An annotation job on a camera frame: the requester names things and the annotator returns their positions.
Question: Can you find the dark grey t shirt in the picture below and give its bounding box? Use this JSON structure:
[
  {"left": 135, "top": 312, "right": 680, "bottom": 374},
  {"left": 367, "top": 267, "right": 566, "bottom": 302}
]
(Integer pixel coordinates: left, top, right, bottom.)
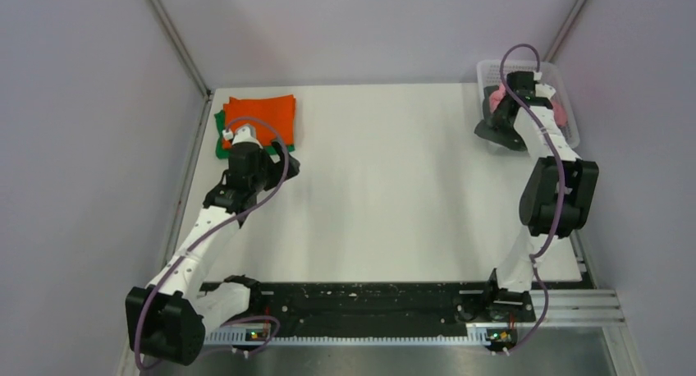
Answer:
[{"left": 474, "top": 120, "right": 527, "bottom": 152}]

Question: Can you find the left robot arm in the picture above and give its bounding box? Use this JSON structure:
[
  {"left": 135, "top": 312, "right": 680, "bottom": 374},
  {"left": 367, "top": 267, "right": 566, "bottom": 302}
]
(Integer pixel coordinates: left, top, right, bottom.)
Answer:
[{"left": 125, "top": 139, "right": 300, "bottom": 371}]

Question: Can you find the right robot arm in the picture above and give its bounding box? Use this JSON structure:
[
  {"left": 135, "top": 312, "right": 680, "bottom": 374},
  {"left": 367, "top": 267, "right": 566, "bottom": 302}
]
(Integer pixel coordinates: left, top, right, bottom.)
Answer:
[{"left": 476, "top": 71, "right": 599, "bottom": 322}]

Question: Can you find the pink t shirt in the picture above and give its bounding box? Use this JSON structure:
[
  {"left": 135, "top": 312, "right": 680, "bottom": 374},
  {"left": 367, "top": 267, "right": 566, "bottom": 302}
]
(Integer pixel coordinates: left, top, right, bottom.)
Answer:
[{"left": 484, "top": 84, "right": 568, "bottom": 127}]

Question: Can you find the folded green t shirt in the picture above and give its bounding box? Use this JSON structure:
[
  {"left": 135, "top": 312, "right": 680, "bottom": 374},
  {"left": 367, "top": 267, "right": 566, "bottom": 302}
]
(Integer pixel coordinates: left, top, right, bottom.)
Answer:
[{"left": 213, "top": 110, "right": 296, "bottom": 160}]

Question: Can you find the white plastic basket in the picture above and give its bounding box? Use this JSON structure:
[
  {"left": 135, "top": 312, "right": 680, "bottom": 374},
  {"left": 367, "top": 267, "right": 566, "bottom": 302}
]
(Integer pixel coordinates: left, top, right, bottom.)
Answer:
[{"left": 476, "top": 59, "right": 580, "bottom": 149}]

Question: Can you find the folded orange t shirt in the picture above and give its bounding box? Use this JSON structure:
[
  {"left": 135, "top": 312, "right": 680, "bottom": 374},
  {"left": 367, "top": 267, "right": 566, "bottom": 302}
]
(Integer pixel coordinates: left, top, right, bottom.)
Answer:
[{"left": 222, "top": 94, "right": 296, "bottom": 153}]

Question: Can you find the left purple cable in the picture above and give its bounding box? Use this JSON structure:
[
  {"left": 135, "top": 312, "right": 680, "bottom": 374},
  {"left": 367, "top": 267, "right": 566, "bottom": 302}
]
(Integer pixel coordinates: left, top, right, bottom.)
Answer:
[{"left": 133, "top": 117, "right": 291, "bottom": 372}]

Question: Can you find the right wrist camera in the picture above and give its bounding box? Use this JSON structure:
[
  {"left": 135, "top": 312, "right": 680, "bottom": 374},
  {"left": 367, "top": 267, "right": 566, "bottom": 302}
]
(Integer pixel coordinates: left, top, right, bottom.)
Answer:
[{"left": 533, "top": 71, "right": 556, "bottom": 100}]

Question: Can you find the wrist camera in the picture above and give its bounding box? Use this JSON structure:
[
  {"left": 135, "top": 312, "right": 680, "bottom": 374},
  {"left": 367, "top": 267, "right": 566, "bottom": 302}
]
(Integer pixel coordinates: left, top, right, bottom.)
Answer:
[
  {"left": 222, "top": 125, "right": 261, "bottom": 146},
  {"left": 533, "top": 71, "right": 556, "bottom": 100}
]

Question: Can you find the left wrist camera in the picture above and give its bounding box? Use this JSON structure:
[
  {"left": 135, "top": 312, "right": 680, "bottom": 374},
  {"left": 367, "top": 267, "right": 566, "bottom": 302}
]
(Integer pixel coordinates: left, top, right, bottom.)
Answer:
[{"left": 222, "top": 125, "right": 261, "bottom": 146}]

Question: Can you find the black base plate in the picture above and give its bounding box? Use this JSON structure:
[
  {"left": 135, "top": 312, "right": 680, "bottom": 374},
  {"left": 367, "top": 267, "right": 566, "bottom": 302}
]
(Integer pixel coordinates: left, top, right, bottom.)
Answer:
[{"left": 201, "top": 281, "right": 537, "bottom": 341}]

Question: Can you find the aluminium frame rail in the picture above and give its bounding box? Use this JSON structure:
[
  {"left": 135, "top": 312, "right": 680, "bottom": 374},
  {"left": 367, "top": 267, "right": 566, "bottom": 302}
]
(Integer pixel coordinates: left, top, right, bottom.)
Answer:
[{"left": 467, "top": 289, "right": 626, "bottom": 328}]

